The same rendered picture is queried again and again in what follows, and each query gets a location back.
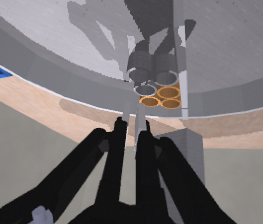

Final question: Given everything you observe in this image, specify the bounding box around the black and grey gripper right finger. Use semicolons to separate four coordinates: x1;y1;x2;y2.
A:
134;103;237;224

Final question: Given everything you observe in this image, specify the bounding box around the grey metal bushing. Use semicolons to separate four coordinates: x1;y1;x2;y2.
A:
152;53;179;87
126;51;154;84
134;80;158;97

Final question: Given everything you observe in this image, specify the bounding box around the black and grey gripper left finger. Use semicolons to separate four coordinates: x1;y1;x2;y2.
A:
0;101;131;224

